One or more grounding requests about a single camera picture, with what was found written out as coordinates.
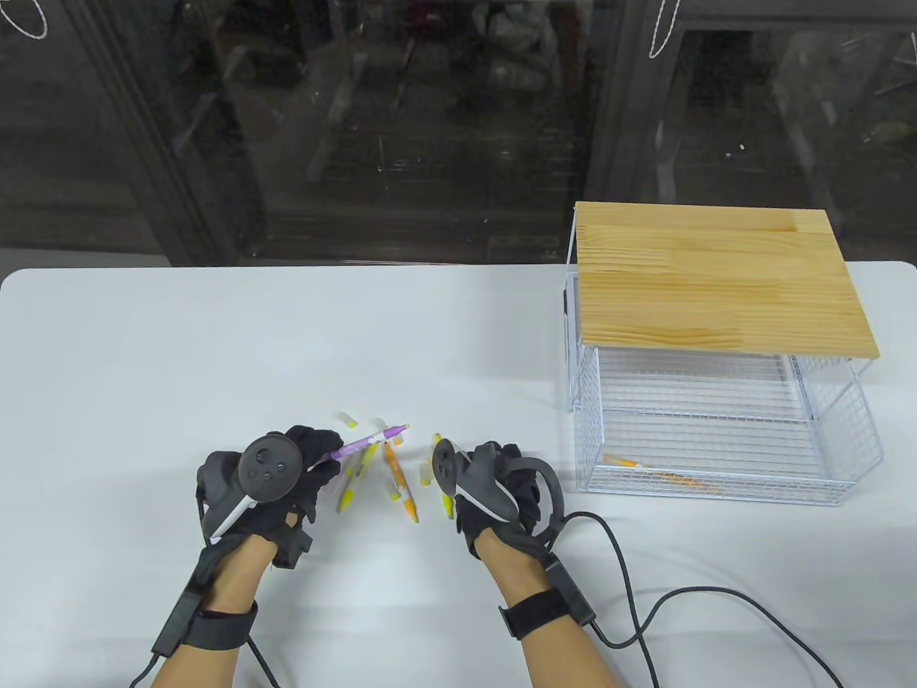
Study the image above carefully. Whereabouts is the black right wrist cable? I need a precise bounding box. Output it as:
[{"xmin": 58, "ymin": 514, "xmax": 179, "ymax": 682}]
[{"xmin": 562, "ymin": 511, "xmax": 846, "ymax": 688}]

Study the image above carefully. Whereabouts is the person's left forearm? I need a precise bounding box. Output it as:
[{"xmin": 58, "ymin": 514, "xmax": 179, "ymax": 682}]
[{"xmin": 150, "ymin": 534, "xmax": 279, "ymax": 688}]

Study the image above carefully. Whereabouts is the dark window mullion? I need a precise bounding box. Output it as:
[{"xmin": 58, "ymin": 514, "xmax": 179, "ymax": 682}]
[
  {"xmin": 68, "ymin": 0, "xmax": 230, "ymax": 267},
  {"xmin": 584, "ymin": 0, "xmax": 688, "ymax": 205}
]

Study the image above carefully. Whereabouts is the person's left hand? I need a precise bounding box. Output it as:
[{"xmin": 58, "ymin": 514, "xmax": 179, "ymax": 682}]
[{"xmin": 197, "ymin": 425, "xmax": 343, "ymax": 571}]

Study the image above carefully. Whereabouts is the white wire basket drawer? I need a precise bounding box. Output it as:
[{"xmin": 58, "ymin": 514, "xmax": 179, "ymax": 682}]
[{"xmin": 573, "ymin": 349, "xmax": 883, "ymax": 507}]

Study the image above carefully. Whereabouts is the black right hand controller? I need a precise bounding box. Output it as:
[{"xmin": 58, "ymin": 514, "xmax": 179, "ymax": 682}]
[{"xmin": 432, "ymin": 439, "xmax": 565, "ymax": 540}]

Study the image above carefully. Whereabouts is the person's right hand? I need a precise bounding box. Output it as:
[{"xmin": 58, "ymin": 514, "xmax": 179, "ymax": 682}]
[{"xmin": 455, "ymin": 443, "xmax": 568, "ymax": 561}]

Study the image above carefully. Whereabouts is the black hand controller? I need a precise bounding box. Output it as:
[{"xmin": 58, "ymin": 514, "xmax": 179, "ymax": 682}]
[
  {"xmin": 198, "ymin": 434, "xmax": 305, "ymax": 540},
  {"xmin": 432, "ymin": 439, "xmax": 565, "ymax": 540}
]

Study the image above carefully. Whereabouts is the yellow double-ended highlighter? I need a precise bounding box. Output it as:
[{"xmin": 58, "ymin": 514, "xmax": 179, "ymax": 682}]
[
  {"xmin": 433, "ymin": 432, "xmax": 456, "ymax": 521},
  {"xmin": 338, "ymin": 443, "xmax": 380, "ymax": 514}
]

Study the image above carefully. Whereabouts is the wooden-topped white wire rack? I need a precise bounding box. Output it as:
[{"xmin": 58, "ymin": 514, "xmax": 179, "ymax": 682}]
[{"xmin": 564, "ymin": 202, "xmax": 880, "ymax": 415}]

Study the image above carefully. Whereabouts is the black wrist strap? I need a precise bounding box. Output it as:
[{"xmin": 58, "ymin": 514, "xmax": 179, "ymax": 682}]
[
  {"xmin": 188, "ymin": 601, "xmax": 259, "ymax": 651},
  {"xmin": 499, "ymin": 589, "xmax": 574, "ymax": 640}
]

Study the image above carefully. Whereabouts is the black right wrist sensor box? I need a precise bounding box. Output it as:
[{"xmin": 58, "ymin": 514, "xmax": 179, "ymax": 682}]
[{"xmin": 544, "ymin": 563, "xmax": 594, "ymax": 626}]

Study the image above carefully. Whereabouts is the group of clear highlighter caps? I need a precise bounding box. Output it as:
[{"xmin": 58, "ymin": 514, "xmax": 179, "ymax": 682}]
[{"xmin": 335, "ymin": 411, "xmax": 432, "ymax": 502}]

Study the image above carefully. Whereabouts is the black wrist sensor box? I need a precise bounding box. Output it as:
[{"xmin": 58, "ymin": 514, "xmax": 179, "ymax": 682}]
[
  {"xmin": 544, "ymin": 563, "xmax": 594, "ymax": 626},
  {"xmin": 152, "ymin": 591, "xmax": 201, "ymax": 656}
]

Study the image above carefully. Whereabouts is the black left wrist sensor box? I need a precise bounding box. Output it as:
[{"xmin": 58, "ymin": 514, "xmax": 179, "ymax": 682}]
[{"xmin": 152, "ymin": 591, "xmax": 201, "ymax": 656}]

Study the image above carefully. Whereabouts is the orange double-ended highlighter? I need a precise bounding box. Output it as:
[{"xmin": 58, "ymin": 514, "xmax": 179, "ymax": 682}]
[
  {"xmin": 383, "ymin": 441, "xmax": 418, "ymax": 524},
  {"xmin": 603, "ymin": 453, "xmax": 720, "ymax": 495}
]

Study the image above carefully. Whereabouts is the purple double-ended highlighter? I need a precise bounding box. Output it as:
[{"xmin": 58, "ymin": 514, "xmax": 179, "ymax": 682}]
[{"xmin": 308, "ymin": 424, "xmax": 411, "ymax": 472}]

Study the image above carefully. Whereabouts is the white blind cord loop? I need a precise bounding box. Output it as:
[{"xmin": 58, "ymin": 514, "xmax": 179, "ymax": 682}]
[
  {"xmin": 0, "ymin": 0, "xmax": 49, "ymax": 40},
  {"xmin": 649, "ymin": 0, "xmax": 687, "ymax": 59}
]

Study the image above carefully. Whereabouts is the black left hand controller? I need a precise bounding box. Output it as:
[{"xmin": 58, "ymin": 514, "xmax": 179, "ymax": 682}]
[{"xmin": 198, "ymin": 434, "xmax": 305, "ymax": 540}]

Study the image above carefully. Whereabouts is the person's right forearm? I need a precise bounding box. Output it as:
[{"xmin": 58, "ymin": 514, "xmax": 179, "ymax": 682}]
[{"xmin": 476, "ymin": 534, "xmax": 624, "ymax": 688}]

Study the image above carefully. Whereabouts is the black right wrist strap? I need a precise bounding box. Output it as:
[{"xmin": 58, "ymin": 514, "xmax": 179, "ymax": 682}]
[{"xmin": 499, "ymin": 589, "xmax": 574, "ymax": 640}]

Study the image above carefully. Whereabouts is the black left wrist strap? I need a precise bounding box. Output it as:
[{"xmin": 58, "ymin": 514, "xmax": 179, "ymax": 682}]
[{"xmin": 188, "ymin": 601, "xmax": 259, "ymax": 651}]

